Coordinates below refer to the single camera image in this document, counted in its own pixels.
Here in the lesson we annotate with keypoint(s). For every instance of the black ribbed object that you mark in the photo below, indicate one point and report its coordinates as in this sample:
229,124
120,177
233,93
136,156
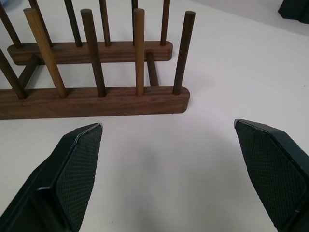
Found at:
295,9

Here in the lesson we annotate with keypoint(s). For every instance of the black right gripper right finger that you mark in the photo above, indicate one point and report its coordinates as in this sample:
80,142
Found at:
272,174

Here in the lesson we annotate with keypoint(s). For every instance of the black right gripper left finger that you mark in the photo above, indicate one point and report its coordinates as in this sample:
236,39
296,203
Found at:
60,183

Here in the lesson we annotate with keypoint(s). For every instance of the dark wooden dish rack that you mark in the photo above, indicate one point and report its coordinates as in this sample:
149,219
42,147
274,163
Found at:
101,101

